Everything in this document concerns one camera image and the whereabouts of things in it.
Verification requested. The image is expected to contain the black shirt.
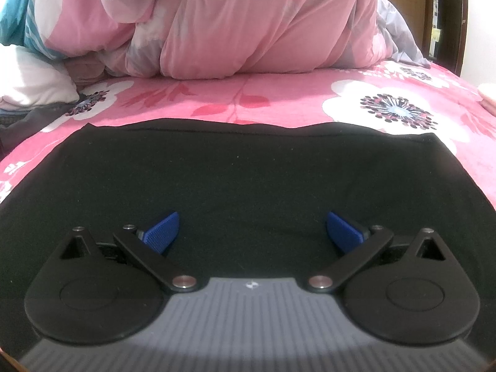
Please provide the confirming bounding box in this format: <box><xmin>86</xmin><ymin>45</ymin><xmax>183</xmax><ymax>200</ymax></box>
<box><xmin>0</xmin><ymin>117</ymin><xmax>496</xmax><ymax>318</ymax></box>

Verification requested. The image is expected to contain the white pillow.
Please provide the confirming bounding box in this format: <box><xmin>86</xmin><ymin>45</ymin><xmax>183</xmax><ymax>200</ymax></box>
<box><xmin>0</xmin><ymin>44</ymin><xmax>80</xmax><ymax>107</ymax></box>

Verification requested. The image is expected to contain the pink patterned quilt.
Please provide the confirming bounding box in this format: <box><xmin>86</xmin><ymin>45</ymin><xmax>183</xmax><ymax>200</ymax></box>
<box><xmin>0</xmin><ymin>0</ymin><xmax>388</xmax><ymax>82</ymax></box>

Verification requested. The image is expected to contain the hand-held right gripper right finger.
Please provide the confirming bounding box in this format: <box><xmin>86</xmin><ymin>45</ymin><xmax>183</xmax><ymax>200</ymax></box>
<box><xmin>308</xmin><ymin>211</ymin><xmax>446</xmax><ymax>293</ymax></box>

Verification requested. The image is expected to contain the dark grey cloth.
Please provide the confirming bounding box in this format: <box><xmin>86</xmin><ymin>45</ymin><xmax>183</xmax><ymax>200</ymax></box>
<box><xmin>0</xmin><ymin>101</ymin><xmax>84</xmax><ymax>156</ymax></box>

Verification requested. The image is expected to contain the pink floral bed sheet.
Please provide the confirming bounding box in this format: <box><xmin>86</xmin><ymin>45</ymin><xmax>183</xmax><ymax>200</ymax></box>
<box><xmin>0</xmin><ymin>60</ymin><xmax>496</xmax><ymax>218</ymax></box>

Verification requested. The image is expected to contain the dark framed mirror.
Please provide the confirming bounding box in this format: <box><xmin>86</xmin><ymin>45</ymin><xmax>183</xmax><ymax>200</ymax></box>
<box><xmin>424</xmin><ymin>0</ymin><xmax>471</xmax><ymax>76</ymax></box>

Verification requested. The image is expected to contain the grey floral blanket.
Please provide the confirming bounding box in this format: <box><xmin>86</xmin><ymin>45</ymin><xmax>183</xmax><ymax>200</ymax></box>
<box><xmin>372</xmin><ymin>0</ymin><xmax>432</xmax><ymax>68</ymax></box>

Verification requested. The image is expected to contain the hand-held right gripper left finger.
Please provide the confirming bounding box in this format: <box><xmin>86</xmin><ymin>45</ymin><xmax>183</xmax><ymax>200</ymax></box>
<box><xmin>60</xmin><ymin>211</ymin><xmax>202</xmax><ymax>293</ymax></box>

